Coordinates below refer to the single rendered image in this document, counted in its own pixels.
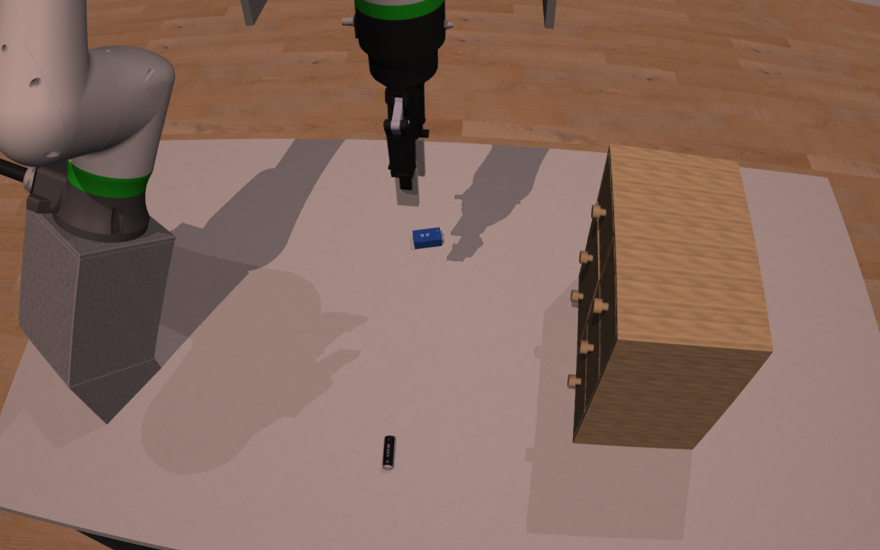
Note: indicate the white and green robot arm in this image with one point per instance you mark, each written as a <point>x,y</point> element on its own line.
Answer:
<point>58,103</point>

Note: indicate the brown wooden drawer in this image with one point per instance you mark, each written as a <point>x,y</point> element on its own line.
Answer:
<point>593,358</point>
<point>606,210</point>
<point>606,306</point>
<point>581,295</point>
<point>580,389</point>
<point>591,257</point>

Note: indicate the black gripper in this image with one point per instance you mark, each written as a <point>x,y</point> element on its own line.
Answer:
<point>405,118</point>

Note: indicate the small wooden chest of drawers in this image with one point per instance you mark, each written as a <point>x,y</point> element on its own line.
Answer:
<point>692,324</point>

